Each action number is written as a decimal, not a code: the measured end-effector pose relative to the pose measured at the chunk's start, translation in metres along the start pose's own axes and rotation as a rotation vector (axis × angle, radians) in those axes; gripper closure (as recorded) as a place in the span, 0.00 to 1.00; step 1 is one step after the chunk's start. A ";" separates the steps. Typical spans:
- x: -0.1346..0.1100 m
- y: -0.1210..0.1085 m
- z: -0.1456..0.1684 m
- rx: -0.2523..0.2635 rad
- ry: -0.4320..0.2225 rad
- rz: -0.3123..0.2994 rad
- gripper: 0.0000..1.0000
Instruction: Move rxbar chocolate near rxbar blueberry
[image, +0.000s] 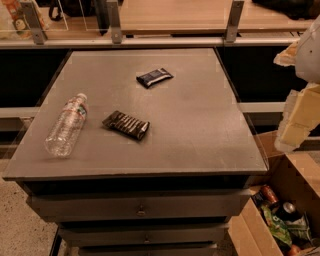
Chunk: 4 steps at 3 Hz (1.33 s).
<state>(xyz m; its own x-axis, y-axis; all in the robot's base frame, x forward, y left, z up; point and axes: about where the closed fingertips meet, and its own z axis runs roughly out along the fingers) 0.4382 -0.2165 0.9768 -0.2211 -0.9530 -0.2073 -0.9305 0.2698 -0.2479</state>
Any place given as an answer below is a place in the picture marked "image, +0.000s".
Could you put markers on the blue blueberry rxbar wrapper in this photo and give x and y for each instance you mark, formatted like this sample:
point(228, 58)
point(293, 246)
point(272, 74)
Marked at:
point(149, 79)

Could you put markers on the middle metal bracket post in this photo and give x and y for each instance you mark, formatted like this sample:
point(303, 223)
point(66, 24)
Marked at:
point(114, 21)

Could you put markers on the brass drawer knob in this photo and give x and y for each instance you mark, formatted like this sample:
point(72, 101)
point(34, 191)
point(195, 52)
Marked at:
point(147, 240)
point(141, 212)

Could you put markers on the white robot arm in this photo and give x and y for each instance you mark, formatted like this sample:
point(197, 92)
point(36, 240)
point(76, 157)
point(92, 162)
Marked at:
point(304, 54)

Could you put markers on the wooden desk top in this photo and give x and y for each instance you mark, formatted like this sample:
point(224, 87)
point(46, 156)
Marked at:
point(201, 17)

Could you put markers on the metal bracket post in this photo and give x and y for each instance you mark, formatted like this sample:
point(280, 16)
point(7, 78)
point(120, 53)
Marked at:
point(114, 21)
point(233, 21)
point(33, 20)

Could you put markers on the dark chocolate rxbar wrapper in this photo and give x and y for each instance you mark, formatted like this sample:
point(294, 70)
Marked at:
point(126, 124)

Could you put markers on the brass top drawer knob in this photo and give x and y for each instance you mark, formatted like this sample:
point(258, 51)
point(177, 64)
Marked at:
point(141, 212)

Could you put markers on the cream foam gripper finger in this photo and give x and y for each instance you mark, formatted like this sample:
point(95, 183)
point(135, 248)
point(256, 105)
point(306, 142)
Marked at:
point(301, 115)

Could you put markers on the red apple in box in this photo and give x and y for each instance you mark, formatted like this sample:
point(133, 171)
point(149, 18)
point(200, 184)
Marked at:
point(293, 251)

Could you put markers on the grey drawer cabinet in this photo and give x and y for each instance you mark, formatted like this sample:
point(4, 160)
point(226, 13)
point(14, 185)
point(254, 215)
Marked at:
point(139, 153)

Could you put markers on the clear plastic water bottle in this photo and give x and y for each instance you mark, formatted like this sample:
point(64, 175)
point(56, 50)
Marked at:
point(63, 136)

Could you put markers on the left metal bracket post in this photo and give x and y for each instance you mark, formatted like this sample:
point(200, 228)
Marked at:
point(33, 20)

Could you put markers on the red soda can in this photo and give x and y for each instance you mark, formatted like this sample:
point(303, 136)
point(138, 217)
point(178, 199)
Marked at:
point(269, 194)

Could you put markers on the brown cardboard box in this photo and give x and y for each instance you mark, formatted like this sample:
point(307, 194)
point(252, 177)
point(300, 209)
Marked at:
point(294, 177)

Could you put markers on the right metal bracket post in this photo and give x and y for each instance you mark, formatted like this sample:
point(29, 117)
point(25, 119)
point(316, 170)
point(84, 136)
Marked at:
point(233, 21)

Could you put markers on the orange snack package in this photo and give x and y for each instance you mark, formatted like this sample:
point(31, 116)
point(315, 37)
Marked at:
point(13, 23)

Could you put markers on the green snack bag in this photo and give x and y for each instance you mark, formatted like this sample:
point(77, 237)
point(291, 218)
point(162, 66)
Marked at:
point(277, 227)

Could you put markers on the silver topped dark can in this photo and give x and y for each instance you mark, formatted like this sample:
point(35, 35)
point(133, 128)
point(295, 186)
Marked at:
point(287, 212)

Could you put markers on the black bag with strap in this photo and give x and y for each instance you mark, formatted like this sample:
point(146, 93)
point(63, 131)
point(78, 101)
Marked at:
point(72, 8)

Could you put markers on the dark bag top right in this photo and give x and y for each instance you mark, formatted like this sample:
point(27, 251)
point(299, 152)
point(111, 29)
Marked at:
point(294, 9)

